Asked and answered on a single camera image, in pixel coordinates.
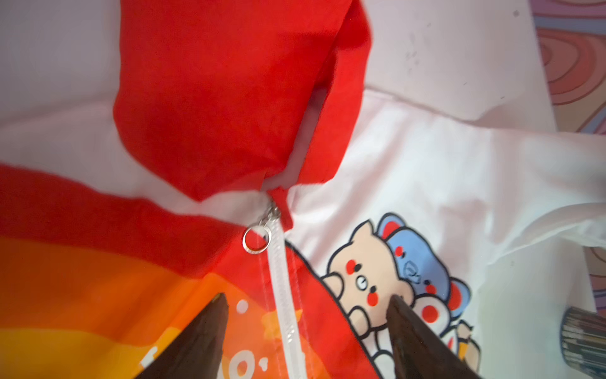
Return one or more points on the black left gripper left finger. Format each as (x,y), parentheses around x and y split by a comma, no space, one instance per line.
(197,351)

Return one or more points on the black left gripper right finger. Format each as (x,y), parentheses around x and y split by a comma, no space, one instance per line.
(417,352)

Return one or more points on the rainbow kids hooded jacket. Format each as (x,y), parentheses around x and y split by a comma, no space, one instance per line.
(157,153)

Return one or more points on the clear cup of pencils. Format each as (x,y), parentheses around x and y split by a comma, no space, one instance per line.
(582,341)

